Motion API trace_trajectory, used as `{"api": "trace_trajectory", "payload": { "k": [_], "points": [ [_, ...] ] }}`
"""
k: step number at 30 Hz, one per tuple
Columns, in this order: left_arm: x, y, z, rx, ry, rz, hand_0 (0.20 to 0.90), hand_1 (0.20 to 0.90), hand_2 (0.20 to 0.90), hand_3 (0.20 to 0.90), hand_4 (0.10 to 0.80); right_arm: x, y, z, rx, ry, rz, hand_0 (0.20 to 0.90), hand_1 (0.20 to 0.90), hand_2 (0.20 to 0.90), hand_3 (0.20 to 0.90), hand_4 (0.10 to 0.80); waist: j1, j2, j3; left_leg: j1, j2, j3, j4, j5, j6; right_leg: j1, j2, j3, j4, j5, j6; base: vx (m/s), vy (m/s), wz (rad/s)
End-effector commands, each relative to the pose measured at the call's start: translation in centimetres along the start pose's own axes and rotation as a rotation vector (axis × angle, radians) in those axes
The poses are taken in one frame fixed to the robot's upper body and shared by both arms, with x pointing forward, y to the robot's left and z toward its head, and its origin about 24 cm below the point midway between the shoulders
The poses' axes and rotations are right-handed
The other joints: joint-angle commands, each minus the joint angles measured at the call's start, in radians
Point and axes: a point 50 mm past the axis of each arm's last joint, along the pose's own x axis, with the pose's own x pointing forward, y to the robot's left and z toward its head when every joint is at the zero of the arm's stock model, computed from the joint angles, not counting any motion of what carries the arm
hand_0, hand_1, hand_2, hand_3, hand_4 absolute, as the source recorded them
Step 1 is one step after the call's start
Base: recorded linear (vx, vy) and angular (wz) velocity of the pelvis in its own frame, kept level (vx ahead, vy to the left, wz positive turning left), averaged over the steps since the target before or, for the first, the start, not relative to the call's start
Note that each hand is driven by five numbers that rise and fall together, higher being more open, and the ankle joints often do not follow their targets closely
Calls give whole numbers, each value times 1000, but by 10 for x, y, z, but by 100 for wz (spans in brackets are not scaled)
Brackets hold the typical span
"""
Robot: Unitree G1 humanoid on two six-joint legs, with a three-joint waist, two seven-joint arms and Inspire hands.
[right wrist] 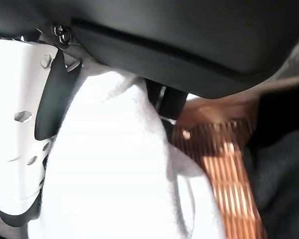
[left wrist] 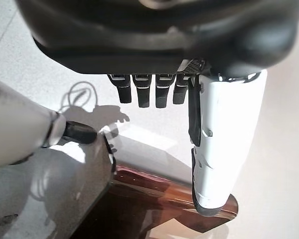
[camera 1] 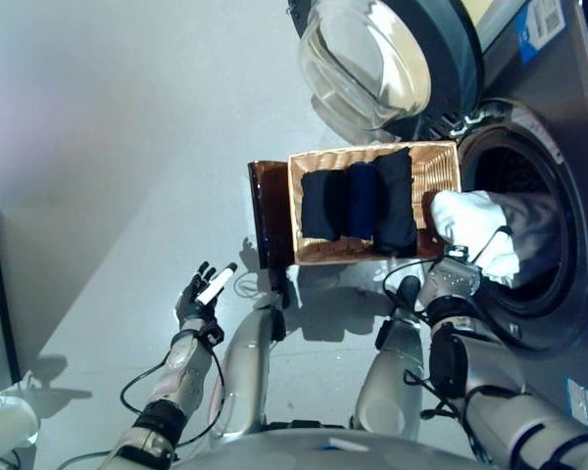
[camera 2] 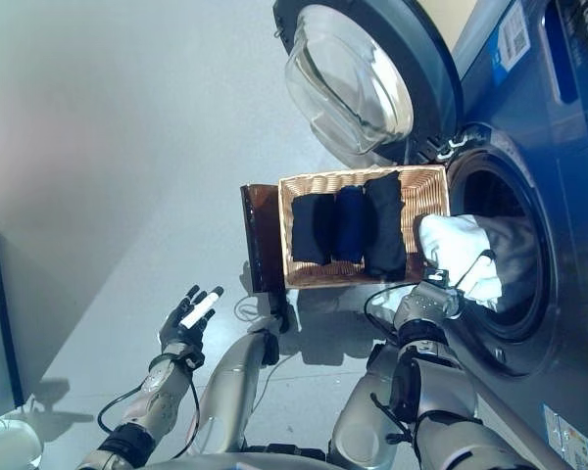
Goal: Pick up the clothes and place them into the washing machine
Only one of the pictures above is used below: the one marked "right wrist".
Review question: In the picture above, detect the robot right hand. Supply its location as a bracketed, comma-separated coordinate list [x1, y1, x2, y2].
[0, 0, 299, 228]

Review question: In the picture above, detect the white garment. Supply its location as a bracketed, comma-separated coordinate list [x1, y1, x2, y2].
[38, 69, 227, 239]

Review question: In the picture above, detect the dark navy garment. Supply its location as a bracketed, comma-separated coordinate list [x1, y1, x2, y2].
[243, 83, 299, 239]

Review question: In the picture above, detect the woven wicker laundry basket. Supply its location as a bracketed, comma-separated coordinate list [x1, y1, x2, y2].
[169, 96, 268, 239]

